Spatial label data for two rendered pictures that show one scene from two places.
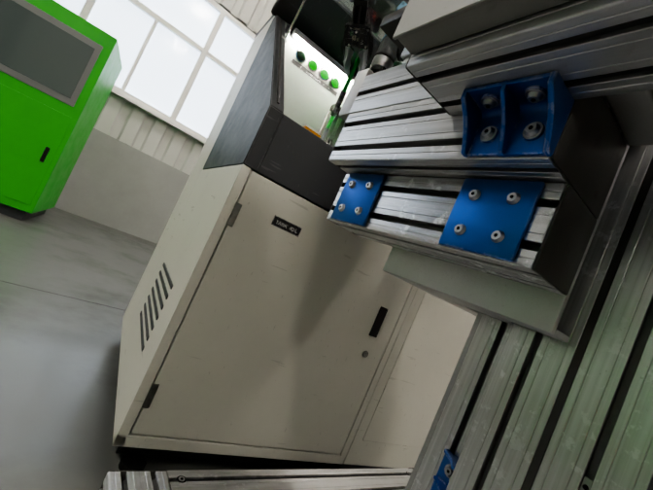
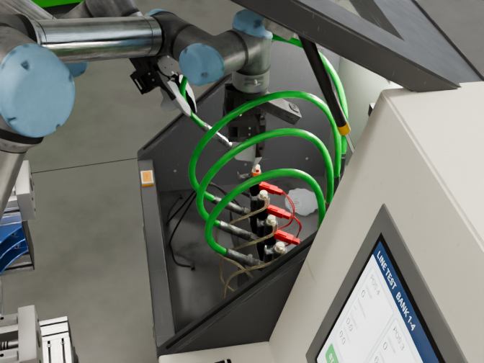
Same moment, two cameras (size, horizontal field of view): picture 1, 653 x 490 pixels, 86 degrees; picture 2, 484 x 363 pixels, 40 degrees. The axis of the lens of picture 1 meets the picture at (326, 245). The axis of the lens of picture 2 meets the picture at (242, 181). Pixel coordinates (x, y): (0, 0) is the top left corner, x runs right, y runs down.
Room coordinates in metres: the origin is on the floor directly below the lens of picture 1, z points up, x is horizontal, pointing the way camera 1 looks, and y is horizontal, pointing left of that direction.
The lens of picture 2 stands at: (1.57, -1.03, 2.06)
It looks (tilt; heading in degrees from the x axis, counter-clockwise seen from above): 40 degrees down; 108
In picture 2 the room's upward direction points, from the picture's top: 2 degrees clockwise
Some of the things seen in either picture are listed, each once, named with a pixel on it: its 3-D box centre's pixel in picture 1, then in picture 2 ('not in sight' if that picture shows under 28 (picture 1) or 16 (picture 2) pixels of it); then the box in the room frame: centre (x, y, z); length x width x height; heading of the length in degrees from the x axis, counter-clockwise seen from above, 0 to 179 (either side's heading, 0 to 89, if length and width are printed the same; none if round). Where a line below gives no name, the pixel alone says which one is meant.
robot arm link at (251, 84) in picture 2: (381, 68); (251, 77); (1.22, 0.08, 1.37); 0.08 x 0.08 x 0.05
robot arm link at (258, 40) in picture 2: (391, 48); (251, 42); (1.21, 0.08, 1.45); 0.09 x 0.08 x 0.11; 64
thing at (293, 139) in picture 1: (358, 197); (156, 261); (1.03, -0.03, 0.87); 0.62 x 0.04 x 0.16; 120
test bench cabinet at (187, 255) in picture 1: (262, 314); not in sight; (1.26, 0.11, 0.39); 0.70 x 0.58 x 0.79; 120
